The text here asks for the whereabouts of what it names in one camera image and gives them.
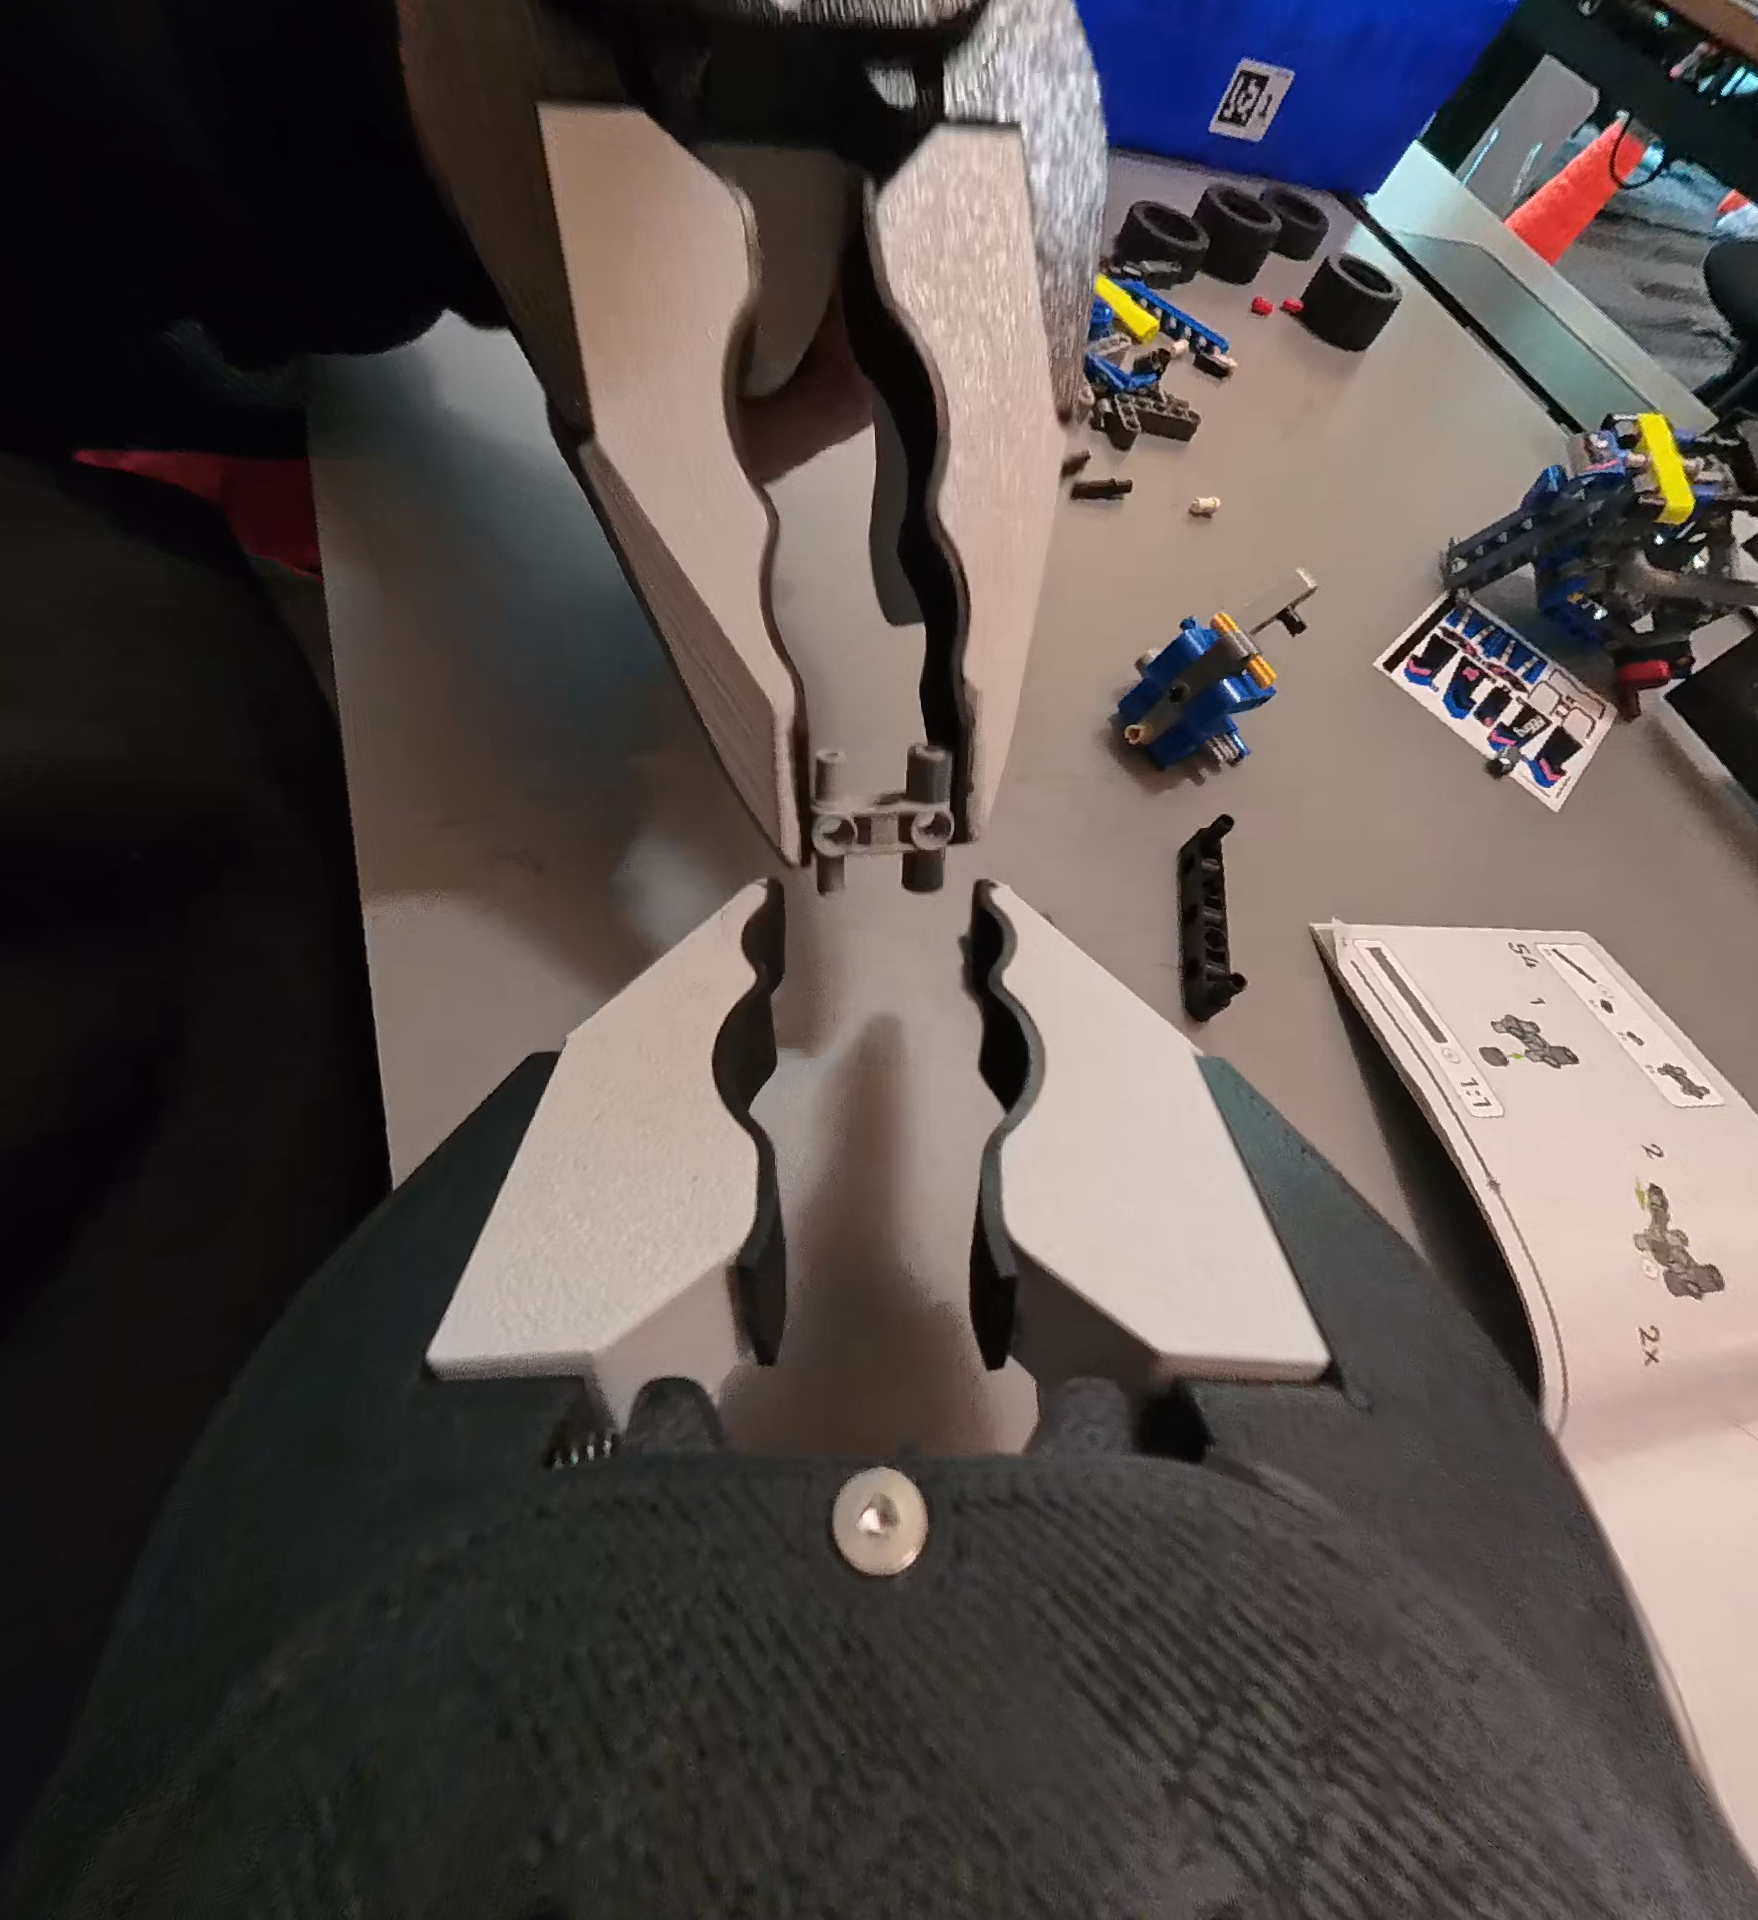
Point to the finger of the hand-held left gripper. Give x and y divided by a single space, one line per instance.
993 374
654 374

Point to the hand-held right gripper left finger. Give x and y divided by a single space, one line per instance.
608 1201

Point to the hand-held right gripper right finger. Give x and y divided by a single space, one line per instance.
1149 1201

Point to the grey lego pin connector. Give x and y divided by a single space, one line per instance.
879 824

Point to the person's left forearm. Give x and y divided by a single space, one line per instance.
218 181

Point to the pile of loose lego pieces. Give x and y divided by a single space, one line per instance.
1149 360

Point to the black lego pin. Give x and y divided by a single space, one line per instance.
1104 489

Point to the black lego tyre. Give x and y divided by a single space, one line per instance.
1164 242
1239 240
1353 302
1298 220

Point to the black lego beam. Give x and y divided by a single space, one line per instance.
1208 923

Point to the small blue lego assembly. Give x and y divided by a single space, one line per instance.
1195 690

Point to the open lego instruction booklet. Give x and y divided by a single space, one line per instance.
1614 1201

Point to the lego sticker sheet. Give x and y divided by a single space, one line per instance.
1494 690

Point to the blue lego vehicle chassis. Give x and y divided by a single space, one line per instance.
1629 555

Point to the person's left hand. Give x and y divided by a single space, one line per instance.
819 421

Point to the blue plastic bin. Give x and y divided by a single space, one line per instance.
1345 75

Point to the person's black clothing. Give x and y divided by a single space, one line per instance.
114 1051

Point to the orange traffic cone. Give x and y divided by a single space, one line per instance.
1576 188

